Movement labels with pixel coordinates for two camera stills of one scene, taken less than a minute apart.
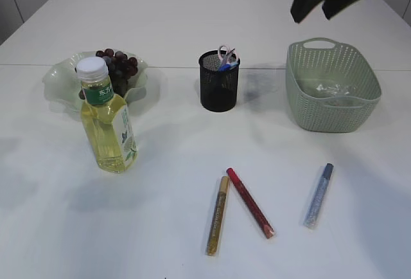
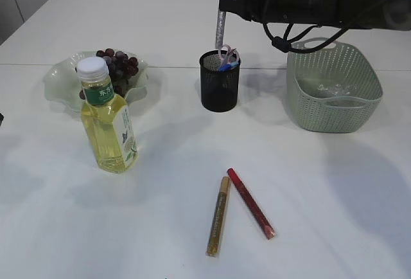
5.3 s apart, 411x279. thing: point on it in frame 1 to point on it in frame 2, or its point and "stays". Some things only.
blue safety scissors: x=228 y=65 stays
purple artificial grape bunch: x=121 y=68 stays
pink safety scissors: x=228 y=58 to x=233 y=56
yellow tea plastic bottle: x=108 y=121 stays
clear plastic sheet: x=335 y=89 stays
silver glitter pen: x=318 y=197 to x=221 y=18
